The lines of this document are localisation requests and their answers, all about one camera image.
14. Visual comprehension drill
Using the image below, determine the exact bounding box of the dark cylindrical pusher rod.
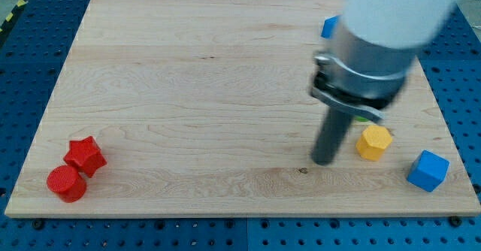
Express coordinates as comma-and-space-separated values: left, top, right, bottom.
310, 108, 353, 165

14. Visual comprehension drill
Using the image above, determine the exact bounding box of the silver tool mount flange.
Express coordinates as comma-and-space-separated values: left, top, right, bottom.
310, 21, 415, 122

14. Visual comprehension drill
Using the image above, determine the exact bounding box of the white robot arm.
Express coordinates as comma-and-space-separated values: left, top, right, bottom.
310, 0, 455, 165

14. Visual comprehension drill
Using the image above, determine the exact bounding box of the blue triangle block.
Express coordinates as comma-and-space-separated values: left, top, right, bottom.
321, 16, 339, 39

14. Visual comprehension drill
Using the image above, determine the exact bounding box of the green block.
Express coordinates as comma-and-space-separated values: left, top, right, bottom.
354, 116, 370, 122

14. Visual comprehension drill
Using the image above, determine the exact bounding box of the yellow hexagon block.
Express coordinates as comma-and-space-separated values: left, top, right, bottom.
355, 125, 393, 161

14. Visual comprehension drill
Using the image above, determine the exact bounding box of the blue cube block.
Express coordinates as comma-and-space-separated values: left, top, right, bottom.
407, 150, 450, 192

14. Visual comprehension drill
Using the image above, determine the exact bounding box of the wooden board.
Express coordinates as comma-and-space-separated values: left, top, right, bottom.
5, 0, 480, 219

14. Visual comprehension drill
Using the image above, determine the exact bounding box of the red star block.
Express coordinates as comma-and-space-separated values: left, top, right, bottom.
63, 136, 107, 178

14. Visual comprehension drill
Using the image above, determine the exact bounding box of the red cylinder block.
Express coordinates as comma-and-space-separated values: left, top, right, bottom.
47, 165, 86, 203

